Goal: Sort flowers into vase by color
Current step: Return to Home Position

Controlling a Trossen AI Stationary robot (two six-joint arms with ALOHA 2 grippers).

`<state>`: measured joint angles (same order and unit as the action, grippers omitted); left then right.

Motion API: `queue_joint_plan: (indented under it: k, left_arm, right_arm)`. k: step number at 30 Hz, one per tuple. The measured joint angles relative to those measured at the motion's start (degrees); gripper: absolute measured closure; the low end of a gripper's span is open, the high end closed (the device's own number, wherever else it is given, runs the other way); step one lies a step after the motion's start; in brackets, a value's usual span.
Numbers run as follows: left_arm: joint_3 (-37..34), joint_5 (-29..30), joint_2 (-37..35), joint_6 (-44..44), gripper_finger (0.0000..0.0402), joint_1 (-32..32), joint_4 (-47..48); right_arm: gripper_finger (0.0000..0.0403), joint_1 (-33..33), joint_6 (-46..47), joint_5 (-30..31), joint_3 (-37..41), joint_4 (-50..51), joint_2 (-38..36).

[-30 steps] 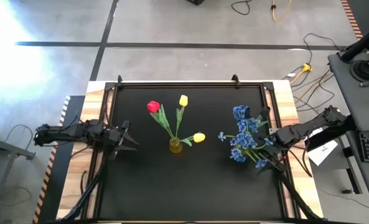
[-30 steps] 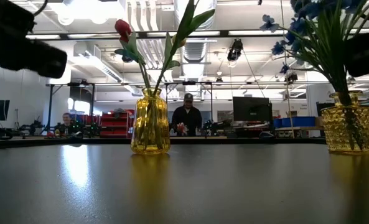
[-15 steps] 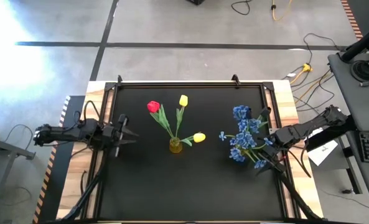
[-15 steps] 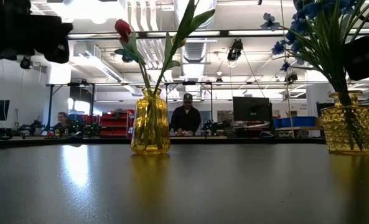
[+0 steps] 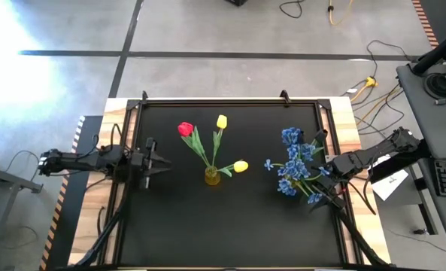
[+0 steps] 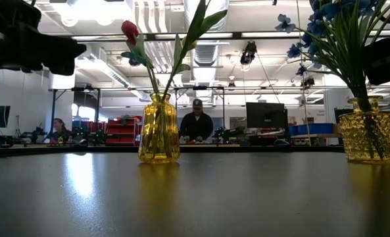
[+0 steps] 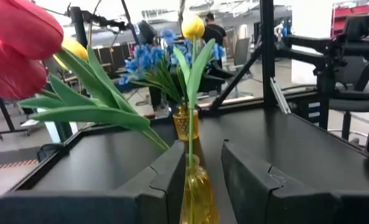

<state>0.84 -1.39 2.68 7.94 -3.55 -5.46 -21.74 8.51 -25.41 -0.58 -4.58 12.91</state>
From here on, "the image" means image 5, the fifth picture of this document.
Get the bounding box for ribbed yellow glass vase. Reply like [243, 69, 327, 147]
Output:
[204, 165, 222, 187]

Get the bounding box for grey office desk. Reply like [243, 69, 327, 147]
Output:
[395, 62, 446, 251]

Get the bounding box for blue artificial flower bunch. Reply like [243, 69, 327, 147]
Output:
[281, 126, 316, 163]
[263, 157, 332, 206]

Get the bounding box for coiled black cable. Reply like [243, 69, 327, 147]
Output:
[422, 70, 446, 101]

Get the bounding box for yellow floor cord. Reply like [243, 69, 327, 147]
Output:
[326, 0, 355, 26]

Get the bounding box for white paper sheet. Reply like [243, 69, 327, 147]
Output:
[371, 154, 410, 202]

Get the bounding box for yellow artificial tulip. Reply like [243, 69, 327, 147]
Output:
[214, 160, 250, 178]
[211, 114, 229, 169]

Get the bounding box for black striped-edge floor mat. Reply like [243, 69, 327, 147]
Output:
[40, 114, 109, 271]

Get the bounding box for red artificial tulip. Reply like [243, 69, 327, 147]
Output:
[177, 121, 212, 170]

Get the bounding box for black looped floor cable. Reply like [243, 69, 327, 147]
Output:
[278, 0, 305, 19]

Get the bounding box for black table mat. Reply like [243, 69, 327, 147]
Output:
[121, 103, 344, 267]

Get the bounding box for yellow extension cord with plug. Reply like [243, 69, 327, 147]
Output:
[349, 76, 378, 103]

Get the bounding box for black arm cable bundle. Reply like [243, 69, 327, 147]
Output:
[74, 184, 132, 268]
[333, 202, 387, 267]

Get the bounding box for black desk foot bar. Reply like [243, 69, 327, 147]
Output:
[369, 139, 434, 184]

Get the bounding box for grey metal stand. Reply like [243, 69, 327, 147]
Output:
[0, 150, 45, 264]

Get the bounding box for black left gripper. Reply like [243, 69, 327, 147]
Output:
[131, 137, 172, 190]

